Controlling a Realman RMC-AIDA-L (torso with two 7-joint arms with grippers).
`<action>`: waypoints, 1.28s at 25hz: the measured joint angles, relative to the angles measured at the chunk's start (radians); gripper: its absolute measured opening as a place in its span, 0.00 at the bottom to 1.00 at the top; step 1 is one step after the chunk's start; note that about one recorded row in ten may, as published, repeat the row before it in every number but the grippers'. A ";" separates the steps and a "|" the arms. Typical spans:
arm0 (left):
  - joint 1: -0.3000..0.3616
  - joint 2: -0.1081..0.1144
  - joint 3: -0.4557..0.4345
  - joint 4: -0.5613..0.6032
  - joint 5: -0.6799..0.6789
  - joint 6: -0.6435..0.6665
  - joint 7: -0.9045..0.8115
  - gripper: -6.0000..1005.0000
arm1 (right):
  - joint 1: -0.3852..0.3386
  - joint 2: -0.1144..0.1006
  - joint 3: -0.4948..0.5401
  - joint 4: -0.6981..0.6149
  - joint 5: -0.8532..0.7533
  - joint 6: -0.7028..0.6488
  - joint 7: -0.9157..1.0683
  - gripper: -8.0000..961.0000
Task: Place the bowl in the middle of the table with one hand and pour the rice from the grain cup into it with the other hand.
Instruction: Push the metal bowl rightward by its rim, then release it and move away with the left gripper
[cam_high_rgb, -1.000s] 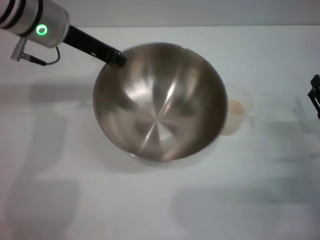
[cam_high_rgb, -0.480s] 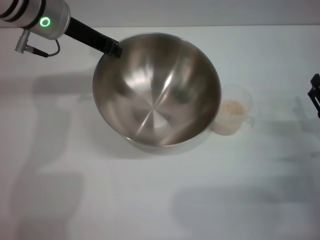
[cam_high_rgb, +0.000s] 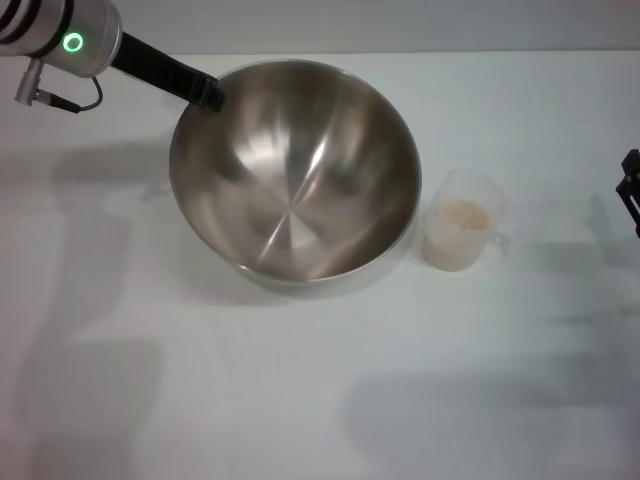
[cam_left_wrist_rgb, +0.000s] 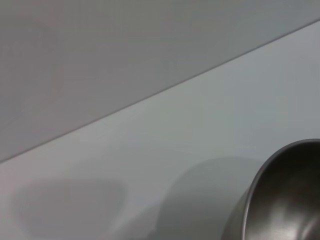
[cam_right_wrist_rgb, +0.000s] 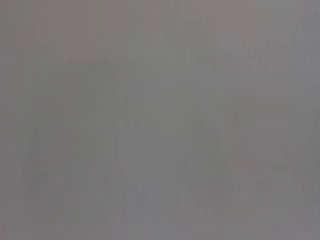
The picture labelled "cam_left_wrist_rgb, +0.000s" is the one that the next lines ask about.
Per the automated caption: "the large stainless steel mixing bowl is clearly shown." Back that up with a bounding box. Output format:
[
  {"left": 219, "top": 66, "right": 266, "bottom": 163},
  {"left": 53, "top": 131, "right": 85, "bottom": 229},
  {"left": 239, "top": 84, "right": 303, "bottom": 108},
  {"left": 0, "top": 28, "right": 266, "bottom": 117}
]
[{"left": 219, "top": 138, "right": 320, "bottom": 240}]

